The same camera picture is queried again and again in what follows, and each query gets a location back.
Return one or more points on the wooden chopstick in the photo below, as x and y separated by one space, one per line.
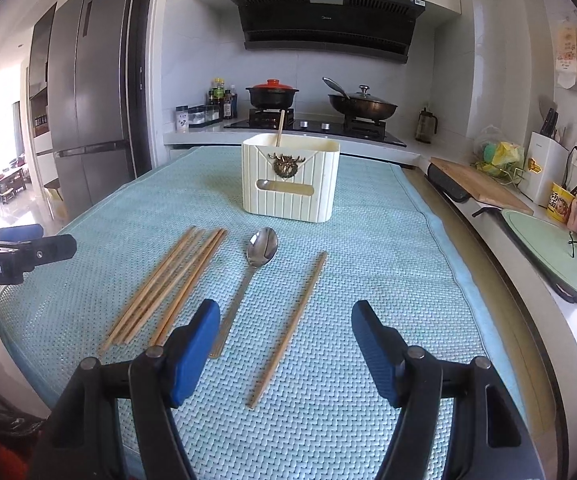
166 290
280 127
146 290
173 288
287 330
156 289
187 290

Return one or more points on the row of spice jars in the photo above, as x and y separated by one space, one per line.
203 115

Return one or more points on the hanging paper bag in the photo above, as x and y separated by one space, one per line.
570 55

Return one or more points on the black griddle pan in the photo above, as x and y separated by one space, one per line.
448 185

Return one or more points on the grey steel refrigerator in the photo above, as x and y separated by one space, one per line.
88 85

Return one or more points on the white knife holder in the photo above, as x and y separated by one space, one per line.
543 170

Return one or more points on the black clay pot red lid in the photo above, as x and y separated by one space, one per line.
272 94

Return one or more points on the black range hood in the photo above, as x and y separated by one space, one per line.
318 20

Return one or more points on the cream ribbed utensil holder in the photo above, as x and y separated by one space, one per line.
291 190

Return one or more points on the dark sauce bottle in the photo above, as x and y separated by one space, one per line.
228 105

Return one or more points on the yellow instant noodle cup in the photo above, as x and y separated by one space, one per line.
560 205

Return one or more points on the stainless steel spoon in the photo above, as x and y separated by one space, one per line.
262 247

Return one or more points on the teal woven table mat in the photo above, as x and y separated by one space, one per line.
368 240

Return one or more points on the white labelled seasoning jar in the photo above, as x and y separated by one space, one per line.
182 120

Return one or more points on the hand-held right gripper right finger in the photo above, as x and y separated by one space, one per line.
374 355

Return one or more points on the wooden cutting board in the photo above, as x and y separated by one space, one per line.
483 185

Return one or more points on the yellow label oil bottle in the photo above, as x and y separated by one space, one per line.
218 91

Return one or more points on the dark wok with glass lid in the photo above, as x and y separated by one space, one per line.
363 102

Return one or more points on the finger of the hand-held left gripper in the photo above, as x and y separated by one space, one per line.
16 235
51 251

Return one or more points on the plastic bag with sponges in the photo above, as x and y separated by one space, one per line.
498 155

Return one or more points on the black glass gas stove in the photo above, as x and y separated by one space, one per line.
313 127

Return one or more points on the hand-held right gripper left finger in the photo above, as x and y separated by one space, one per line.
196 355

